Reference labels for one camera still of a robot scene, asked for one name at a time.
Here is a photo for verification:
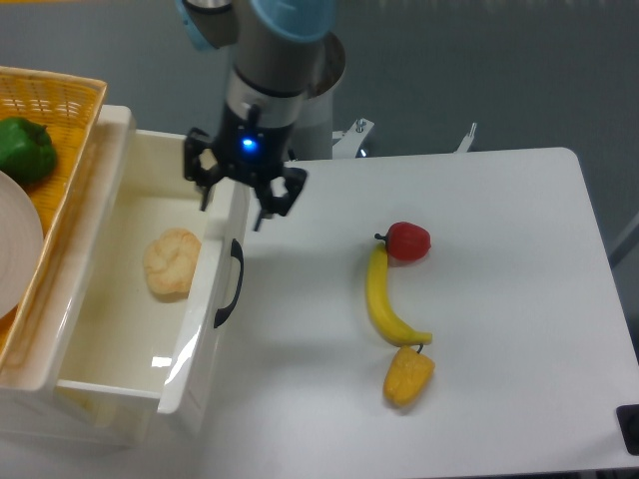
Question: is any yellow banana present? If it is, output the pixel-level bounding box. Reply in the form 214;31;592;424
364;245;432;346

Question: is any round bread roll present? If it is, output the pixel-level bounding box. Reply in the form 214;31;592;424
143;228;201;300

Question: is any open white upper drawer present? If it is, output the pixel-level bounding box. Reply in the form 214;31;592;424
58;131;250;442

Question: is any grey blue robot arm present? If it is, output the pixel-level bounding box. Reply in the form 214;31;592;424
176;1;335;220

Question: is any yellow bell pepper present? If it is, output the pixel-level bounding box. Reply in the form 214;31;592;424
382;346;435;408

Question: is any red bell pepper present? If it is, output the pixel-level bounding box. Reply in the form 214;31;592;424
373;222;431;262

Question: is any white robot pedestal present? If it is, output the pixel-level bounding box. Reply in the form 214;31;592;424
289;32;375;162

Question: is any yellow woven basket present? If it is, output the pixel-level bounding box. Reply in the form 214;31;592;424
1;66;108;363

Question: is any green bell pepper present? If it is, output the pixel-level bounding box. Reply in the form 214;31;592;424
1;117;57;185

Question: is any white plate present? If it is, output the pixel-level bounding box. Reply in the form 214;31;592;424
0;173;44;316

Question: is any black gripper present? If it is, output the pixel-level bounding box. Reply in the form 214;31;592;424
183;97;308;232

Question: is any black object at table edge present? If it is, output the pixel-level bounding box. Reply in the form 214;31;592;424
616;404;639;456

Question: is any white drawer cabinet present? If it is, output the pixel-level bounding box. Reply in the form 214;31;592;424
1;106;136;444

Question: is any black drawer handle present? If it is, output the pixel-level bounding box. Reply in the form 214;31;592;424
214;239;245;328

